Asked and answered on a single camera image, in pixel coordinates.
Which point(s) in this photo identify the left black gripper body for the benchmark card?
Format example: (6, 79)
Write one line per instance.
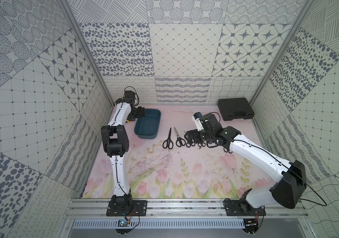
(141, 113)

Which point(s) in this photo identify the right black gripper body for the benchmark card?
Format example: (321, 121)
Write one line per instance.
(200, 137)

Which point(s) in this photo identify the black scissors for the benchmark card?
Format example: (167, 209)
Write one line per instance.
(168, 143)
(179, 140)

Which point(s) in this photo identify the teal plastic storage box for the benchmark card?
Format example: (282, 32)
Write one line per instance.
(147, 126)

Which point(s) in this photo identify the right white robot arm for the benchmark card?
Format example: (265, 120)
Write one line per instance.
(290, 180)

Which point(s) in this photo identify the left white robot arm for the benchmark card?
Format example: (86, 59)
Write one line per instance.
(116, 143)

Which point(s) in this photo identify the black plastic tool case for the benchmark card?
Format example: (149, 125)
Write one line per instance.
(235, 108)

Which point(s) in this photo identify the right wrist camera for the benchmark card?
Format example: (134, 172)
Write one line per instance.
(196, 119)

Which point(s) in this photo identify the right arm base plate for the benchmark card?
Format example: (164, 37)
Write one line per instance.
(242, 208)

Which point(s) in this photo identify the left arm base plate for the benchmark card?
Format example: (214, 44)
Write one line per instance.
(126, 207)

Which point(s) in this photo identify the aluminium mounting rail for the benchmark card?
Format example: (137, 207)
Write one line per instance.
(175, 208)

